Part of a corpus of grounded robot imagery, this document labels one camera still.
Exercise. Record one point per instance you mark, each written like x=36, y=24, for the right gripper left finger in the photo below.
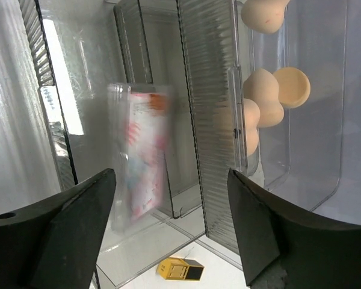
x=55, y=243

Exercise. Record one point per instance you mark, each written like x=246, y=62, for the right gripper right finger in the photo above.
x=282, y=245

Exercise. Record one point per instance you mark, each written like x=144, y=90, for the pink packet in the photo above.
x=139, y=118

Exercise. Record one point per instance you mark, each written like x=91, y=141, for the orange teardrop sponge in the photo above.
x=294, y=87

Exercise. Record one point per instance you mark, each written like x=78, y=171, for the beige gourd sponge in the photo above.
x=263, y=89

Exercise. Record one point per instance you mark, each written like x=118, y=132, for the clear acrylic drawer organizer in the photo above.
x=79, y=47

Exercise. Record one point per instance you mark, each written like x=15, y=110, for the gold lipstick right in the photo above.
x=180, y=269

